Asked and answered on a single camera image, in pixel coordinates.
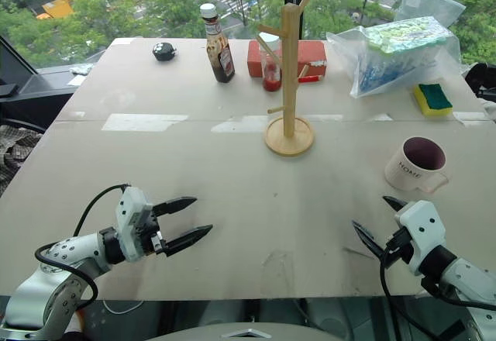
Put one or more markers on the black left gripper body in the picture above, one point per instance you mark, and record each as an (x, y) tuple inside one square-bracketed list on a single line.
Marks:
[(152, 229)]

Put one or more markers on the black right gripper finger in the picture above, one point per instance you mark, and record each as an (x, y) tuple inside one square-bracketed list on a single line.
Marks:
[(367, 241), (394, 203)]

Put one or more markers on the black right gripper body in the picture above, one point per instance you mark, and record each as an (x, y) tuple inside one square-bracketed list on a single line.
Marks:
[(399, 245)]

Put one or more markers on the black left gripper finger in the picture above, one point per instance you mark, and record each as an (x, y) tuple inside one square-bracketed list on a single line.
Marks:
[(175, 205), (190, 236)]

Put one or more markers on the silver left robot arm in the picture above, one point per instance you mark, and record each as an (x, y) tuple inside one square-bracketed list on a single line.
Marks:
[(58, 271)]

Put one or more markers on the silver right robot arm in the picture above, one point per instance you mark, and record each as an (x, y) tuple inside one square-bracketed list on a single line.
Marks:
[(465, 283)]

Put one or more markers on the wooden mug tree stand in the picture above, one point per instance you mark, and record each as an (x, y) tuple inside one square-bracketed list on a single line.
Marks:
[(288, 85)]

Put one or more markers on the white mug with HOME print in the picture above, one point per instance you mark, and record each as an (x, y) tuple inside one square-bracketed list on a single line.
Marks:
[(416, 164)]

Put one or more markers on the yellow green sponge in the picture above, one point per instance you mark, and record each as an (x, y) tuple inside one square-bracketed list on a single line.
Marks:
[(432, 100)]

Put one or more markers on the clear plastic bag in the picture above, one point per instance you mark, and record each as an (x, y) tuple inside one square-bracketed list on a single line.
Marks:
[(407, 62)]

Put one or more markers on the red marker pen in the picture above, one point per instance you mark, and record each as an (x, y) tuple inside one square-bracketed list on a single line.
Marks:
[(310, 79)]

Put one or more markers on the black object at table edge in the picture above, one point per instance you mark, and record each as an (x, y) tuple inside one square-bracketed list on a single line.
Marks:
[(480, 79)]

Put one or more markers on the black round timer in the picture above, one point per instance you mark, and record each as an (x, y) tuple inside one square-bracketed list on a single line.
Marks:
[(163, 51)]

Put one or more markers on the patterned grey cloth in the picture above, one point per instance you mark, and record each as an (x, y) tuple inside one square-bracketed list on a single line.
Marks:
[(13, 147)]

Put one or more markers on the brown sauce bottle white cap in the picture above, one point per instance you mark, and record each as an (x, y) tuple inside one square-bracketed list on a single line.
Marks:
[(220, 46)]

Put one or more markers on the crumpled white paper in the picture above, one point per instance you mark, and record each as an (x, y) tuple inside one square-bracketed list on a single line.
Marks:
[(80, 69)]

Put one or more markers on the clear jar with red sauce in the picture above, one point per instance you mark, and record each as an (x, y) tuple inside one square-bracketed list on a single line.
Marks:
[(270, 66)]

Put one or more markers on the green patterned sponge pack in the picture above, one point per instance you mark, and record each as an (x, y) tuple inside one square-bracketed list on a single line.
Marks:
[(410, 33)]

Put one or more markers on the red brick block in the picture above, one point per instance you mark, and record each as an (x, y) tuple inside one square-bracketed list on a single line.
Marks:
[(310, 52)]

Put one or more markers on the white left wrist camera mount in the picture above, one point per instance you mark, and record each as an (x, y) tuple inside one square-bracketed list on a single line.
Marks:
[(131, 224)]

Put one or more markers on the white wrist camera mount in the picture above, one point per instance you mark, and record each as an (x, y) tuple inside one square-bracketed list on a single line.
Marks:
[(420, 232), (131, 224)]

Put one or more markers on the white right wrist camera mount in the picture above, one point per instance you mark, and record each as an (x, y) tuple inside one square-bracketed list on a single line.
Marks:
[(420, 232)]

